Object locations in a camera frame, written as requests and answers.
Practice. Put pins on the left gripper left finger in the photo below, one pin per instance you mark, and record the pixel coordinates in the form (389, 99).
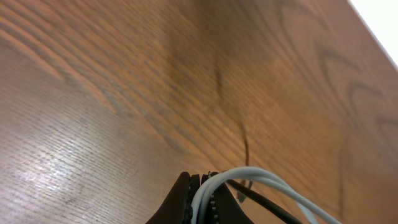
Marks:
(177, 206)

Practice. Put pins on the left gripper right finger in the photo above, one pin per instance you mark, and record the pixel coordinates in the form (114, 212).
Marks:
(224, 209)

